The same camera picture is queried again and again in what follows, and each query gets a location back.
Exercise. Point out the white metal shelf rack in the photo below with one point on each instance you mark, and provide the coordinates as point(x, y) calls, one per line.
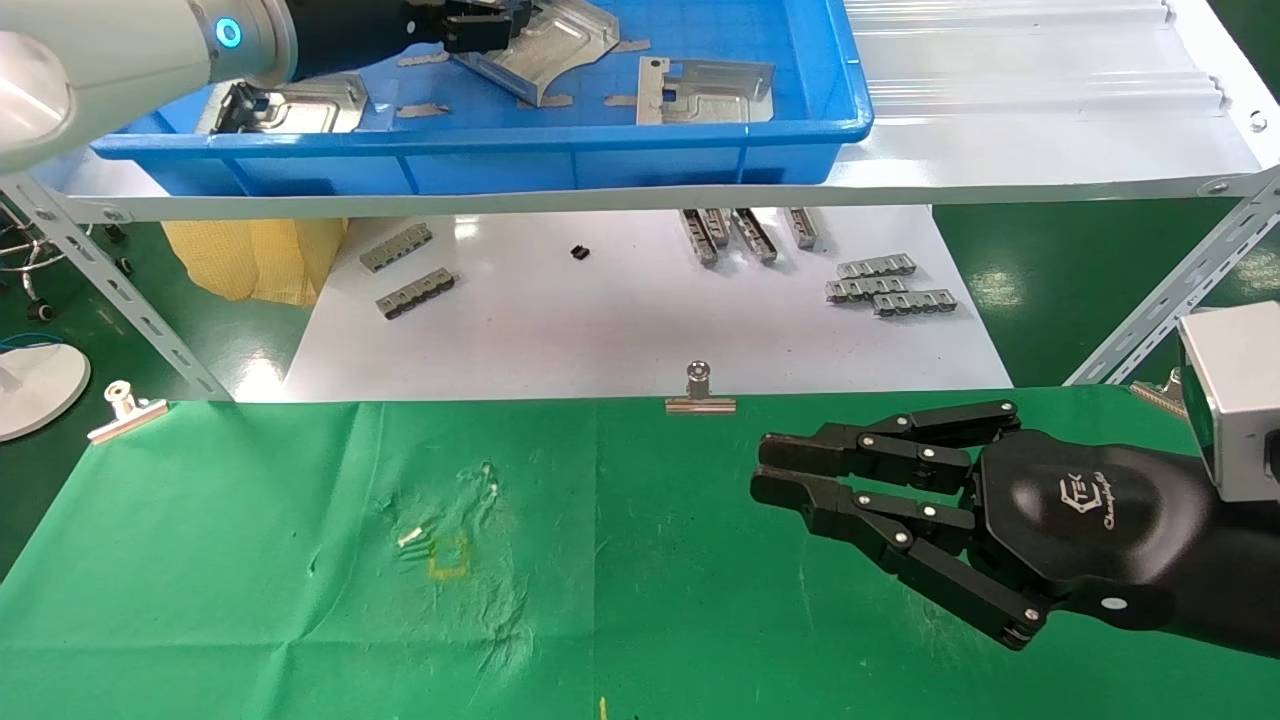
point(1000, 100)

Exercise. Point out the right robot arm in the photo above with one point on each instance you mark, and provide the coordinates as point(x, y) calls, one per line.
point(1255, 580)

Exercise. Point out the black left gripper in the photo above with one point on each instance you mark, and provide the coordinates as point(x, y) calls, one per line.
point(350, 30)

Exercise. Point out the yellow mesh bag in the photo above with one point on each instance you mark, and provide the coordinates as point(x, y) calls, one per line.
point(250, 260)

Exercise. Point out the small flat grey strip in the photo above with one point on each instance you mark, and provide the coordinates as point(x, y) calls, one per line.
point(622, 100)
point(557, 100)

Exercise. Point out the white round stand base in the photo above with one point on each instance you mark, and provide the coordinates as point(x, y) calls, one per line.
point(40, 385)

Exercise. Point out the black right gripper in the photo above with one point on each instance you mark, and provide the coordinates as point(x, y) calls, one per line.
point(1090, 530)

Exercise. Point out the chrome caster stool base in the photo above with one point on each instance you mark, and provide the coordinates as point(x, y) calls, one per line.
point(40, 310)

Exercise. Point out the grey connector block upper left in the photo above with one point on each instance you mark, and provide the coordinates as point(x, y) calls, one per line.
point(395, 247)

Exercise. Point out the blue plastic bin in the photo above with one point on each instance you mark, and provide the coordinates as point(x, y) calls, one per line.
point(500, 165)

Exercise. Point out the silver bulldog clip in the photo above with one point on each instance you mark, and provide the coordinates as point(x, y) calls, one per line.
point(125, 412)
point(1160, 392)
point(700, 392)

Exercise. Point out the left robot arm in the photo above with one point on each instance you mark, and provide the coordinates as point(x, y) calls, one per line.
point(100, 60)

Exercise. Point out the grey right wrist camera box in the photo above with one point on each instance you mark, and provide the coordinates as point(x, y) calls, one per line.
point(1240, 400)

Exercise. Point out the grey connector block lower left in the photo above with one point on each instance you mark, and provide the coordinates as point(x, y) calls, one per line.
point(415, 293)

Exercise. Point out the grey connector block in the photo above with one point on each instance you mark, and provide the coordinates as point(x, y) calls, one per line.
point(415, 293)
point(395, 247)

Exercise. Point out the toothed grey metal strip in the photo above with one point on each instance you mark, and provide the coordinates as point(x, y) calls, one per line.
point(865, 289)
point(877, 266)
point(915, 302)

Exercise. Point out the grey metal rail part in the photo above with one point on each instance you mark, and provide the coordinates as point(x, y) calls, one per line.
point(803, 228)
point(718, 226)
point(755, 236)
point(700, 238)

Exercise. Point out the large green table cloth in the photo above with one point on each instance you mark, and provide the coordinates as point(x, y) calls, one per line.
point(250, 600)

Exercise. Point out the bent sheet metal plate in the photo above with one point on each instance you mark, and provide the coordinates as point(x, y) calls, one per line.
point(705, 90)
point(560, 50)
point(310, 105)

